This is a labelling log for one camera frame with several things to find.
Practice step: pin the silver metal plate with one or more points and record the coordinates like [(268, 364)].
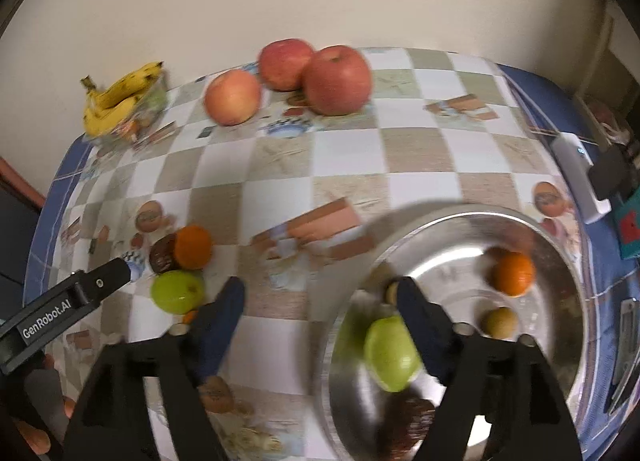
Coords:
[(500, 391)]

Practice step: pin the yellow banana bunch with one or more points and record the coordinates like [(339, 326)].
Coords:
[(117, 98)]

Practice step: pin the green oval fruit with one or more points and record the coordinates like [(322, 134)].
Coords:
[(390, 353)]

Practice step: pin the reddish brown board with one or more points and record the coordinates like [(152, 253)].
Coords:
[(20, 181)]

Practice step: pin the red apple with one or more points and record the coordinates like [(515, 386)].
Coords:
[(339, 80), (285, 63)]

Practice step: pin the green round fruit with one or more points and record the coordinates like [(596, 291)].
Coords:
[(177, 291)]

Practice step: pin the checked printed tablecloth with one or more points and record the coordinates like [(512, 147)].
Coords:
[(350, 166)]

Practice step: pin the orange mandarin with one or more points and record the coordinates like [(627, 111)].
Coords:
[(190, 316), (192, 247), (512, 273)]

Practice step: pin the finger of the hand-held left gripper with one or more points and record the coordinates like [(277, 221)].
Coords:
[(115, 277)]

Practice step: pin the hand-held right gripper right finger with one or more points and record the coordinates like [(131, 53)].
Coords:
[(425, 336)]

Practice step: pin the pale pink apple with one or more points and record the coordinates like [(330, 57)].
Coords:
[(232, 97)]

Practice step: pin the person's left hand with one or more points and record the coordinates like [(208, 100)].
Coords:
[(34, 441)]

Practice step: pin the white rectangular device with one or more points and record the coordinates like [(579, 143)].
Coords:
[(580, 176)]

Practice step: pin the teal and red box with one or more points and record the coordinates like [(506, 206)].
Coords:
[(629, 228)]

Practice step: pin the black device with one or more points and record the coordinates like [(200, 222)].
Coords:
[(611, 171)]

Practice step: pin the dark brown round fruit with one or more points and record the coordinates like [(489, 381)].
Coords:
[(162, 253)]

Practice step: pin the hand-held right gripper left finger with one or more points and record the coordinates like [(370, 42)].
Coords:
[(220, 331)]

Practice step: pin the small yellow-brown fruit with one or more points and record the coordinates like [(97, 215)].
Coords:
[(391, 291), (499, 322)]

